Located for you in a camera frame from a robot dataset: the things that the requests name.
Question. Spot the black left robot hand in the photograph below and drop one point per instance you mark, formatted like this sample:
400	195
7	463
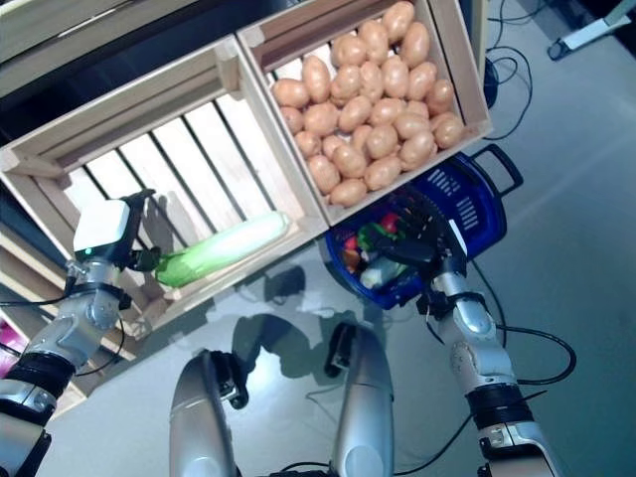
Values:
102	228

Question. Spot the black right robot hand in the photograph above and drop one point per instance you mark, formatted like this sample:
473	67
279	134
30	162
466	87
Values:
427	238

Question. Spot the napa cabbage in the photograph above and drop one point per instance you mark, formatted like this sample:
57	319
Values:
238	238
382	273

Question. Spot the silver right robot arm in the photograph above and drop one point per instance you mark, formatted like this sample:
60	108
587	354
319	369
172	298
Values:
477	338

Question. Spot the blue plastic shopping basket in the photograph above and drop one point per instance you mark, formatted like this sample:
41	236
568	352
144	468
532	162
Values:
487	213

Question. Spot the red tomato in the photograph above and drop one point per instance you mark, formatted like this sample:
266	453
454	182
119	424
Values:
390	222

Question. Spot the small green cabbage head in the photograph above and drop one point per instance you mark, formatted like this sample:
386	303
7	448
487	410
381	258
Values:
372	236

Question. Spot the small red vegetable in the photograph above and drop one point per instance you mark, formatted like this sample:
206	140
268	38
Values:
351	243

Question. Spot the small orange fruit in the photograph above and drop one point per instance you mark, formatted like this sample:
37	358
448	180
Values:
352	261

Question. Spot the tan potato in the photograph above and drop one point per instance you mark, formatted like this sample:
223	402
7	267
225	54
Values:
399	15
290	93
382	171
308	142
324	174
421	82
370	79
316	78
381	141
292	119
350	160
350	49
417	149
348	191
387	110
346	84
320	119
355	113
373	35
411	124
416	45
332	146
441	97
449	129
395	74

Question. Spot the purple white onion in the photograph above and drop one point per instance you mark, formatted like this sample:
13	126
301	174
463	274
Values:
12	334

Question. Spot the black power adapter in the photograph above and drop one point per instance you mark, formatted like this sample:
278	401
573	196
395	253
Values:
283	284

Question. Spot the wooden slatted cabbage crate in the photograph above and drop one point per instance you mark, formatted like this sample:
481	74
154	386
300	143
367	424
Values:
278	164

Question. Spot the wooden potato crate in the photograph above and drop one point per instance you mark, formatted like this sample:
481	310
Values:
462	74

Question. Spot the black round floor puck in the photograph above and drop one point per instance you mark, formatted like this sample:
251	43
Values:
491	82

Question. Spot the silver right robot leg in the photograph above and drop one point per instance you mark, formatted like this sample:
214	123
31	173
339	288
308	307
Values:
365	397

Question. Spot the silver robot leg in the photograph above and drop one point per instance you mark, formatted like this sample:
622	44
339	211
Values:
199	427
365	397

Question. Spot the wooden display shelf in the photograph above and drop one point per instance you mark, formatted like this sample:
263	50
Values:
474	30

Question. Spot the silver left robot leg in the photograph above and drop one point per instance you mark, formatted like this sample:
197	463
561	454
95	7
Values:
199	427

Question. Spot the white table leg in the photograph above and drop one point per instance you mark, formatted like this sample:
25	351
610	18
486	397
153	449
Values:
586	35

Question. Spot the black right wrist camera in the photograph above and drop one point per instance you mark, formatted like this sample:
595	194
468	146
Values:
428	305

